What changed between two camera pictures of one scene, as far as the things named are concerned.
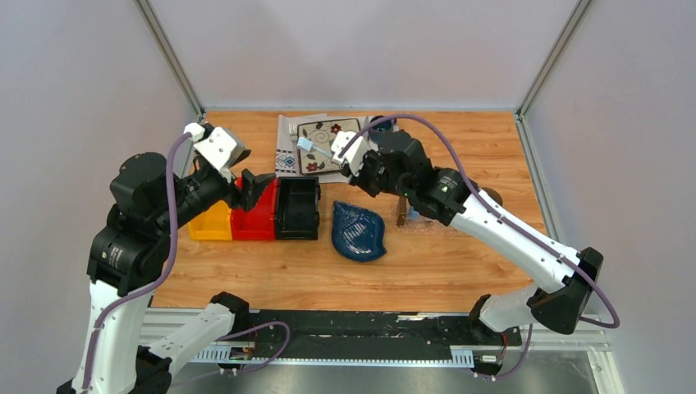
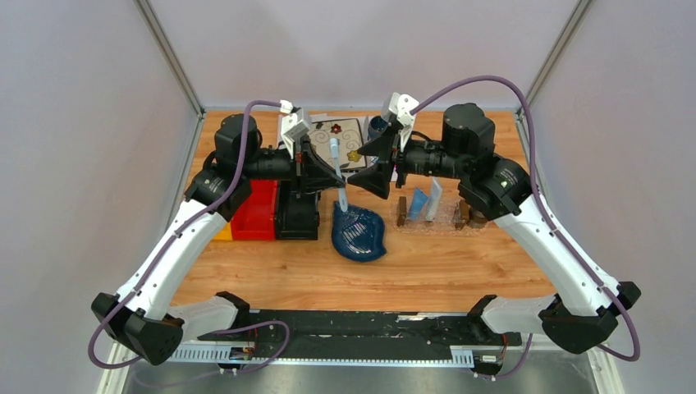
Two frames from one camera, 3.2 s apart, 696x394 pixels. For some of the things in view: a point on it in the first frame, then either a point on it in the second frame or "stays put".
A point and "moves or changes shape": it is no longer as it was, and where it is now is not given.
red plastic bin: (259, 223) stays put
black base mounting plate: (367, 333) stays put
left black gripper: (250, 192) → (311, 172)
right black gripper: (359, 180) stays put
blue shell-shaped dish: (358, 234) stays put
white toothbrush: (306, 143) moves or changes shape
